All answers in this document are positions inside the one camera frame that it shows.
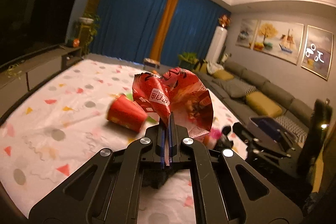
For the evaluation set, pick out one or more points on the white standing air conditioner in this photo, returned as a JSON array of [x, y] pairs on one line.
[[216, 44]]

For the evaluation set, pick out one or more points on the black white patterned pillow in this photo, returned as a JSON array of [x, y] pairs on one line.
[[291, 121]]

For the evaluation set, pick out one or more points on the green leafy potted plant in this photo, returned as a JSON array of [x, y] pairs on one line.
[[187, 58]]

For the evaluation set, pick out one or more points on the red paper cup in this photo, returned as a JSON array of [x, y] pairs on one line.
[[126, 113]]

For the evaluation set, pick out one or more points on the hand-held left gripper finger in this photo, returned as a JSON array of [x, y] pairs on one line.
[[171, 145], [165, 145]]

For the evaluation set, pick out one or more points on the grey painting with white marks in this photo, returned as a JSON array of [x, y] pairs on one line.
[[316, 52]]

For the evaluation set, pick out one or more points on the printed cardboard box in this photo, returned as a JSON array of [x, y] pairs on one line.
[[151, 62]]

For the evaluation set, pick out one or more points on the orange flower decoration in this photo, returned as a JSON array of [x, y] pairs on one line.
[[224, 21]]

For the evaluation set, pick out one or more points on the trailing potted plant white pot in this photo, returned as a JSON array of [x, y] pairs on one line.
[[93, 27]]

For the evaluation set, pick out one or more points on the grey patterned pillow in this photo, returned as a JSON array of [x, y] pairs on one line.
[[239, 88]]

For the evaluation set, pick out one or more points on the large yellow pillow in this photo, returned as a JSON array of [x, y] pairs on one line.
[[263, 103]]

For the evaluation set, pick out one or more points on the white plastic bag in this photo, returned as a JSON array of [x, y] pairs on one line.
[[215, 67]]

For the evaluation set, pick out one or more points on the orange curtain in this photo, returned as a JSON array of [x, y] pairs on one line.
[[166, 22]]

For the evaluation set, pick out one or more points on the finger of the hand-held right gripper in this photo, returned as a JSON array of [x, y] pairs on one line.
[[267, 127], [241, 130]]

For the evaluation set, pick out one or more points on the black flat television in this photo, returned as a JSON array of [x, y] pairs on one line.
[[31, 16]]

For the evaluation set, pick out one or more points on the blue curtain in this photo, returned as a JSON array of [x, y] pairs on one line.
[[197, 27], [128, 16]]

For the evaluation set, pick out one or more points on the yellow ribbon scraps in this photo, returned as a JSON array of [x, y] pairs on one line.
[[13, 70]]

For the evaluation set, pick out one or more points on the green foam net sleeve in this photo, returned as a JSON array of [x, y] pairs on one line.
[[151, 119]]

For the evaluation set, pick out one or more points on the small orange green clock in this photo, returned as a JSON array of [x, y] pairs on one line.
[[74, 42]]

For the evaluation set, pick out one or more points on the grey sofa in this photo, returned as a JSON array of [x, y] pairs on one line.
[[273, 88]]

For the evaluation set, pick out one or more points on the yellow black bag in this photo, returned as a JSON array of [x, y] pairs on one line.
[[200, 66]]

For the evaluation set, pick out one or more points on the red snack wrapper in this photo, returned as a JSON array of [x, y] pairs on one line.
[[183, 98]]

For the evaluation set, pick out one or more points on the grey television cabinet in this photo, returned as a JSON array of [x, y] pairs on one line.
[[44, 66]]

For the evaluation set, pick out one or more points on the small yellow pillow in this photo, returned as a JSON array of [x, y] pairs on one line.
[[223, 75]]

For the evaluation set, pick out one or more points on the small landscape painting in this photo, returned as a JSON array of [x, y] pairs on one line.
[[246, 33]]

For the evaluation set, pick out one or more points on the large tree and boat painting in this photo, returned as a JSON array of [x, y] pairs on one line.
[[279, 40]]

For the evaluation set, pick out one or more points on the yellow metal plant stand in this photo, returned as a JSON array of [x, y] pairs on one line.
[[83, 33]]

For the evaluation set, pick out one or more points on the crumpled pink plastic bag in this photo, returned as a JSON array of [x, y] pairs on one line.
[[216, 134]]

